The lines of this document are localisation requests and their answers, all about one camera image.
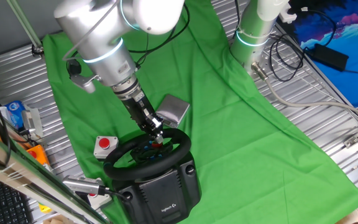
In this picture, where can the white box red button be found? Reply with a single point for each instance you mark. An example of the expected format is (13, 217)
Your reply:
(99, 152)
(101, 200)

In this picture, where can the blue white carton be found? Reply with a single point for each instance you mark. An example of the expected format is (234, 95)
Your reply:
(3, 113)

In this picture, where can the black power adapter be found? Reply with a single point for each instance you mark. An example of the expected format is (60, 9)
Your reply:
(331, 57)

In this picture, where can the yellow box green mushroom button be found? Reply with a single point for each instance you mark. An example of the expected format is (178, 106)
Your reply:
(44, 208)

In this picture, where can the black keyboard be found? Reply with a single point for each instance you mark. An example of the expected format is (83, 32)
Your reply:
(2, 205)

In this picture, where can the blue tissue pack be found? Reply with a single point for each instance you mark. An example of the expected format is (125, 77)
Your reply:
(15, 112)

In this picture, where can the brown cardboard piece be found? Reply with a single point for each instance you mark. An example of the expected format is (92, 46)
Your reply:
(53, 221)

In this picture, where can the black racing wheel controller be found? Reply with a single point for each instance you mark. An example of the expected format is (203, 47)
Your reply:
(163, 193)

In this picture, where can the blue patterned mouse mat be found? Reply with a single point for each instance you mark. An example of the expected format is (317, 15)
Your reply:
(353, 87)

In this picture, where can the black leather steering wheel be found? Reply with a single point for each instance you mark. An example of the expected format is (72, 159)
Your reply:
(117, 169)

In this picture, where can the green cloth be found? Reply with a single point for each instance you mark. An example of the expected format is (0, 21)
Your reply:
(244, 140)

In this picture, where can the orange box red button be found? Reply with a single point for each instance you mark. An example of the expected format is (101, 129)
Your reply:
(40, 155)

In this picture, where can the silver digital scale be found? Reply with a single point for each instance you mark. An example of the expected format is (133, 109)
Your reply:
(172, 109)

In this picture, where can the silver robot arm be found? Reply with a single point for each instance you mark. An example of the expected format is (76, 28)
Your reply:
(104, 46)

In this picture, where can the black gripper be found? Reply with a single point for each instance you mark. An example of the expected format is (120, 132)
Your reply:
(137, 107)

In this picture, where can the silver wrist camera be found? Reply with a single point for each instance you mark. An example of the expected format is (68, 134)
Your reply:
(84, 82)

